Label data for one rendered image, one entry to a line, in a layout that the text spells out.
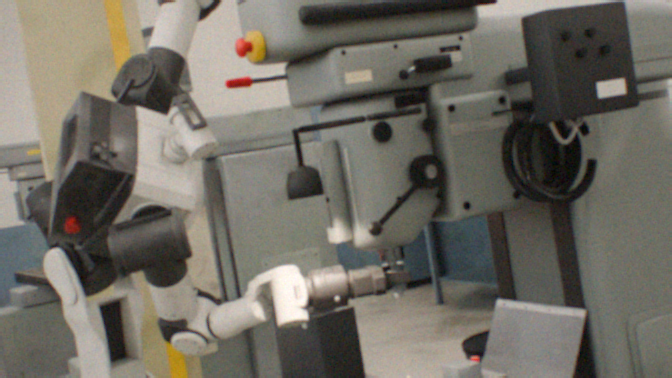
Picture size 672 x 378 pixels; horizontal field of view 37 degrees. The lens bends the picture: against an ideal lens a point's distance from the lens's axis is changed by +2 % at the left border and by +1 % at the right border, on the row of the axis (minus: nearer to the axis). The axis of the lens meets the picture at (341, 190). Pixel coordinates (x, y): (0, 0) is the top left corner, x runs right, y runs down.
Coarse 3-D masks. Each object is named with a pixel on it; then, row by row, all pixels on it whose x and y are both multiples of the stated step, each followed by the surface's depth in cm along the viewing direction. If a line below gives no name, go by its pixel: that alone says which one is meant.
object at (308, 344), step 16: (320, 320) 242; (336, 320) 245; (352, 320) 248; (288, 336) 254; (304, 336) 248; (320, 336) 242; (336, 336) 245; (352, 336) 247; (288, 352) 256; (304, 352) 249; (320, 352) 242; (336, 352) 245; (352, 352) 247; (288, 368) 257; (304, 368) 250; (320, 368) 244; (336, 368) 244; (352, 368) 247
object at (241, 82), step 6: (234, 78) 204; (240, 78) 204; (246, 78) 205; (252, 78) 206; (258, 78) 206; (264, 78) 207; (270, 78) 207; (276, 78) 208; (282, 78) 209; (228, 84) 203; (234, 84) 203; (240, 84) 204; (246, 84) 205
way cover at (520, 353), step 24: (504, 312) 237; (528, 312) 229; (552, 312) 222; (576, 312) 215; (504, 336) 234; (528, 336) 226; (552, 336) 219; (576, 336) 213; (504, 360) 231; (528, 360) 224; (552, 360) 217; (576, 360) 211
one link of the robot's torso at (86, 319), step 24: (48, 264) 230; (72, 288) 225; (120, 288) 239; (72, 312) 228; (96, 312) 226; (120, 312) 236; (96, 336) 226; (120, 336) 236; (96, 360) 229; (120, 360) 234
